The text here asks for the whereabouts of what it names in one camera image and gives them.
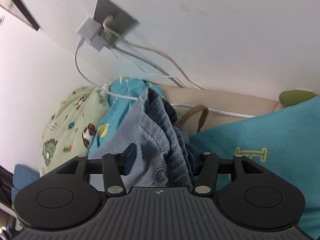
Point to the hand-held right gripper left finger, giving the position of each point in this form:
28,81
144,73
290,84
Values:
130,157

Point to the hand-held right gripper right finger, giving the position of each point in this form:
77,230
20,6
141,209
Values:
193,160

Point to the blue denim jeans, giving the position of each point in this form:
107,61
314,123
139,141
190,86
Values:
150,140

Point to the beige headboard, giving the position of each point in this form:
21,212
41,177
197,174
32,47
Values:
225,100

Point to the green printed fleece blanket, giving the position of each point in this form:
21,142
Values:
65,130

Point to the teal printed bed sheet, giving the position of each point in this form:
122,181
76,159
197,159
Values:
275,135

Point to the blue covered chair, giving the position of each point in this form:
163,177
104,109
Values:
22,177

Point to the green round object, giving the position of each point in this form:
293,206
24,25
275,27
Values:
295,98

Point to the white charger adapter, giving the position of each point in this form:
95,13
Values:
97,42
86,27

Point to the grey wall socket plate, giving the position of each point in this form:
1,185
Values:
117,12

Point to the framed leaf wall picture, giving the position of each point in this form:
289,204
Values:
25,7

